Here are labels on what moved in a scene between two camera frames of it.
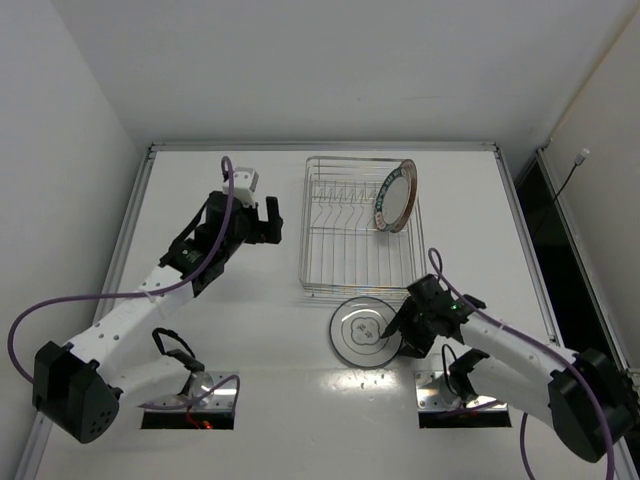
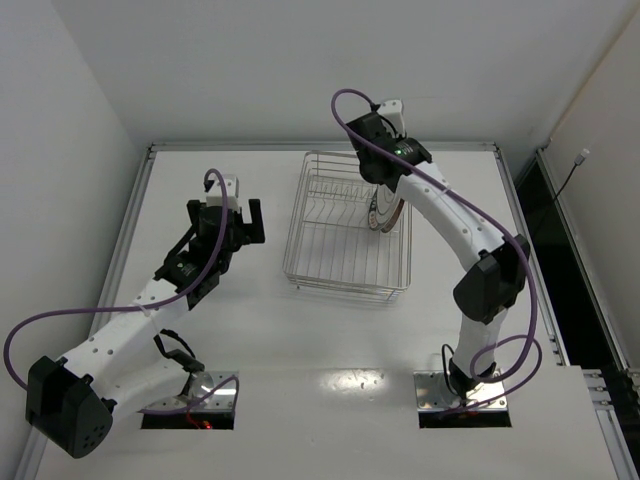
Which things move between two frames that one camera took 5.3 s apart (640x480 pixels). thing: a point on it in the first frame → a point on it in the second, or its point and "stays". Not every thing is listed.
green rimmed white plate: (355, 332) → (383, 207)
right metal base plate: (434, 392) stays
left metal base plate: (206, 390) stays
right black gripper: (409, 323) → (373, 170)
